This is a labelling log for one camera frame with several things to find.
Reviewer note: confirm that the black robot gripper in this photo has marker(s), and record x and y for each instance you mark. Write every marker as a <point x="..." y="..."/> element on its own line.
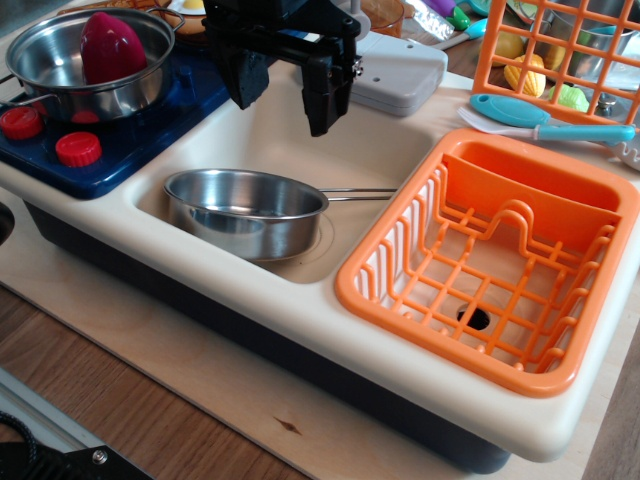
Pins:
<point x="316" y="35"/>

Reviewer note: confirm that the cream toy sink unit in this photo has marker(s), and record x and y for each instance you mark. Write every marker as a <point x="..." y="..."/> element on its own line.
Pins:
<point x="243" y="326"/>

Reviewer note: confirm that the orange plastic drying rack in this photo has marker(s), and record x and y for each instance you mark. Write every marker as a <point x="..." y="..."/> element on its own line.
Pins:
<point x="496" y="255"/>

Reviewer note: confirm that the blue toy stove top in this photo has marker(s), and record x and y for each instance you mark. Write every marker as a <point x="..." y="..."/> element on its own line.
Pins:
<point x="127" y="144"/>

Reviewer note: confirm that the amber plastic bowl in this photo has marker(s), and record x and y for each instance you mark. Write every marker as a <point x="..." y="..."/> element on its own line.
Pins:
<point x="386" y="16"/>

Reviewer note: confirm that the magenta toy vegetable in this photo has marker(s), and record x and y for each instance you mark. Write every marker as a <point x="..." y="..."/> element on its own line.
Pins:
<point x="110" y="50"/>

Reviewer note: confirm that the purple toy eggplant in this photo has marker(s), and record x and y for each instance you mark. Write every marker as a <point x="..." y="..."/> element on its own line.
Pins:
<point x="449" y="10"/>

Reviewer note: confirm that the red stove knob right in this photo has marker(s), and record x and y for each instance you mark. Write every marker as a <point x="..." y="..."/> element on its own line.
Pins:
<point x="78" y="149"/>

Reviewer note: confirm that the red stove knob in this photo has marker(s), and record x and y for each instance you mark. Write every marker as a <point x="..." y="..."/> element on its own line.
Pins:
<point x="78" y="149"/>
<point x="21" y="123"/>

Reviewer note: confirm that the teal plastic spatula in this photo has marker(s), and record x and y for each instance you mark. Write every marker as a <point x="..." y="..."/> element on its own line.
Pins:
<point x="509" y="110"/>

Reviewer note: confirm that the yellow toy lemon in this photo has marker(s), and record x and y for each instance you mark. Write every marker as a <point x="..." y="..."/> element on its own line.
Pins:
<point x="509" y="45"/>

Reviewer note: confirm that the steel pot on stove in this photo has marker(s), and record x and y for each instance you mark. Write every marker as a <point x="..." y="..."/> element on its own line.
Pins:
<point x="46" y="60"/>

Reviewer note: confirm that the yellow toy corn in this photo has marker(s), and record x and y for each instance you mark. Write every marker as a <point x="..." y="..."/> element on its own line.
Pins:
<point x="526" y="81"/>

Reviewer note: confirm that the red stove knob left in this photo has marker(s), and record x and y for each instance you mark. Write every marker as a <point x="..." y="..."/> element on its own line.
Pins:
<point x="21" y="123"/>

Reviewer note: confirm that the green toy vegetable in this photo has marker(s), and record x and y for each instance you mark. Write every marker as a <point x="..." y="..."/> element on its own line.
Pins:
<point x="570" y="97"/>

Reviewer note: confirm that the orange plastic grid basket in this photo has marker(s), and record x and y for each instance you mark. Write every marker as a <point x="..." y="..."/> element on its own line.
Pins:
<point x="592" y="45"/>

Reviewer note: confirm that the small steel pan with handle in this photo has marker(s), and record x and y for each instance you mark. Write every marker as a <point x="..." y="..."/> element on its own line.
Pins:
<point x="254" y="215"/>

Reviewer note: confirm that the teal handled white fork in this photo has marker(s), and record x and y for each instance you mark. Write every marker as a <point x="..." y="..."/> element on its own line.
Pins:
<point x="611" y="134"/>

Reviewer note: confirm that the black bracket with screw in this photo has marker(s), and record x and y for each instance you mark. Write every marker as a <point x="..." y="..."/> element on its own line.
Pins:
<point x="30" y="459"/>

